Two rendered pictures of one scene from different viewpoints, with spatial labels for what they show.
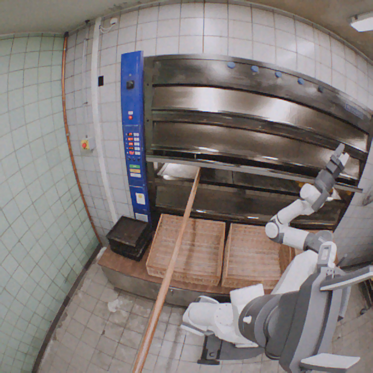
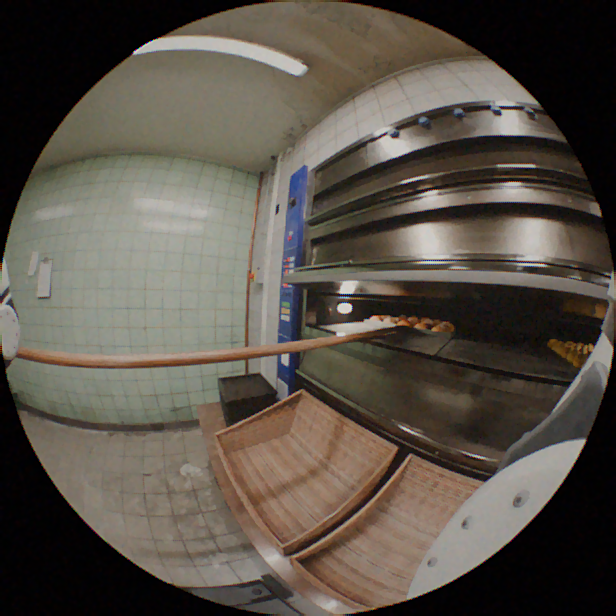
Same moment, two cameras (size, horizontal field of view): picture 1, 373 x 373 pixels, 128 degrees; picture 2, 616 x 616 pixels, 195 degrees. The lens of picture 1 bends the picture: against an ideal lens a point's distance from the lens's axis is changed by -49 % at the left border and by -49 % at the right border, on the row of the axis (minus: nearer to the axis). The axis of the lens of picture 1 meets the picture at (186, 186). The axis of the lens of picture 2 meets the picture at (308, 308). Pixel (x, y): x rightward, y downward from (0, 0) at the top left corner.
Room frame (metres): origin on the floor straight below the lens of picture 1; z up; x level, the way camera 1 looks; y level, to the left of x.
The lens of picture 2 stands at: (0.52, -0.37, 1.34)
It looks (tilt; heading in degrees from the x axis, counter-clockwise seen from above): 4 degrees down; 42
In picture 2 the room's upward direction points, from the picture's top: 4 degrees clockwise
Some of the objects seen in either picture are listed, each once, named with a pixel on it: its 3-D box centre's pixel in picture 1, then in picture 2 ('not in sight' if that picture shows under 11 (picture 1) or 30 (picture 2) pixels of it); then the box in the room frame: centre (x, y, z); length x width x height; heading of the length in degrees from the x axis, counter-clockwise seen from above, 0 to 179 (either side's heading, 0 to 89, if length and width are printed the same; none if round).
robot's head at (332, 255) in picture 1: (324, 261); not in sight; (0.20, -0.43, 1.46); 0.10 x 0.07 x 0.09; 135
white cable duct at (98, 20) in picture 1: (98, 143); (266, 277); (1.26, 0.74, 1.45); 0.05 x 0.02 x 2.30; 80
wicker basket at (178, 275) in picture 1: (188, 249); (294, 461); (0.87, -0.03, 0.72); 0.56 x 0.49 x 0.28; 81
